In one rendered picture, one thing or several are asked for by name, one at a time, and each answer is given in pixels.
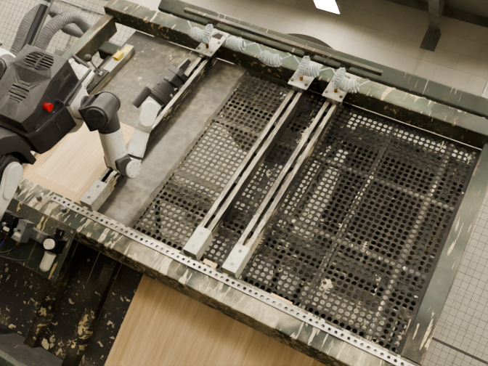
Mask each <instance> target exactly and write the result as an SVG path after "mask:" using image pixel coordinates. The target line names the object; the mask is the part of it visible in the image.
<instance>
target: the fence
mask: <svg viewBox="0 0 488 366"><path fill-rule="evenodd" d="M126 46H130V47H131V48H130V50H128V51H127V53H125V52H123V56H122V58H120V60H119V61H117V60H114V58H113V59H112V60H111V61H109V63H108V64H106V66H105V67H104V68H103V69H105V70H109V73H108V74H107V75H106V76H105V78H104V79H103V80H102V81H101V82H100V83H99V84H98V85H97V86H96V87H95V88H94V90H93V91H92V92H91V93H90V94H89V96H90V95H92V94H96V93H98V92H99V91H100V89H101V88H102V87H103V86H104V85H105V84H106V83H107V82H108V81H109V80H110V79H111V78H112V77H113V76H114V75H115V74H116V73H117V72H118V70H119V69H120V68H121V67H122V66H123V65H124V64H125V63H126V62H127V61H128V59H129V58H130V57H131V56H132V55H133V54H134V53H135V49H134V46H131V45H129V44H126V45H125V46H124V47H123V48H122V49H121V50H120V52H122V50H123V49H124V48H125V47H126ZM31 153H32V154H33V156H34V157H36V155H37V154H38V153H37V152H34V151H31Z"/></svg>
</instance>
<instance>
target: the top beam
mask: <svg viewBox="0 0 488 366"><path fill-rule="evenodd" d="M104 9H105V13H108V14H111V15H113V17H115V21H116V23H118V24H121V25H125V26H127V27H130V28H133V29H135V30H138V31H141V32H144V33H148V34H150V35H152V36H156V37H158V38H162V39H165V40H167V41H170V42H173V43H175V44H179V45H182V46H185V47H187V48H190V49H194V50H195V49H196V48H197V47H198V46H199V45H200V43H201V42H198V41H196V40H194V39H193V38H191V37H190V36H189V32H190V30H191V28H190V25H189V23H188V20H184V19H182V18H179V17H175V16H173V15H169V14H166V13H164V12H160V11H158V10H155V9H151V8H149V7H145V6H142V5H140V4H136V3H134V2H131V1H127V0H109V1H108V2H107V3H106V4H105V5H104ZM259 47H260V49H261V51H264V50H267V51H269V52H271V53H272V54H279V55H280V57H281V58H282V59H283V58H285V57H287V56H290V55H291V54H288V53H285V52H281V51H279V50H276V49H273V48H270V47H268V46H264V45H261V44H259ZM260 53H261V52H260V51H259V48H258V46H257V44H253V45H249V46H246V47H245V50H244V51H242V52H238V51H233V50H232V49H229V48H228V47H226V40H225V41H224V42H223V44H222V45H221V46H220V47H219V48H218V49H217V50H216V57H217V58H219V59H222V60H225V61H227V62H231V63H234V64H236V65H240V66H243V67H244V68H248V69H251V70H254V71H257V72H260V73H263V74H265V75H268V76H271V77H274V78H278V79H280V80H282V81H286V82H289V80H290V79H291V78H292V76H293V74H294V73H295V72H296V70H297V69H298V65H299V64H298V62H297V61H296V59H295V58H294V55H293V56H292V57H289V58H287V59H285V60H283V61H282V65H280V66H279V67H272V66H268V65H265V64H264V63H262V62H261V60H259V54H260ZM334 75H335V74H334V72H333V70H332V68H330V69H328V70H323V71H320V73H319V75H318V76H317V77H316V78H314V80H313V81H312V82H311V84H310V85H309V90H312V91H314V92H317V93H320V94H323V92H324V91H325V89H326V88H327V86H328V84H329V83H330V81H331V80H332V78H333V76H334ZM343 102H347V103H349V104H352V105H355V106H357V107H361V108H364V109H366V110H370V111H373V112H374V113H378V114H381V115H384V116H387V117H390V118H393V119H395V120H398V121H401V122H404V123H408V124H410V125H412V126H416V127H418V128H421V129H425V130H427V131H430V132H433V133H435V134H439V135H442V136H444V137H447V138H450V139H453V140H456V141H459V142H462V143H465V144H467V145H470V146H473V147H477V148H479V149H481V147H482V145H483V144H486V143H488V119H486V118H482V117H479V116H477V115H473V114H470V113H467V112H464V111H462V110H457V109H455V108H452V107H448V106H446V105H442V104H439V103H437V102H433V101H431V100H428V99H424V98H422V97H418V96H415V95H413V94H409V93H407V92H404V91H400V90H398V89H394V88H391V87H388V86H384V85H382V84H378V83H376V82H373V81H370V83H367V84H364V85H362V86H360V88H359V91H357V92H356V93H354V92H353V93H351V92H350V93H348V92H347V94H346V96H345V97H344V99H343Z"/></svg>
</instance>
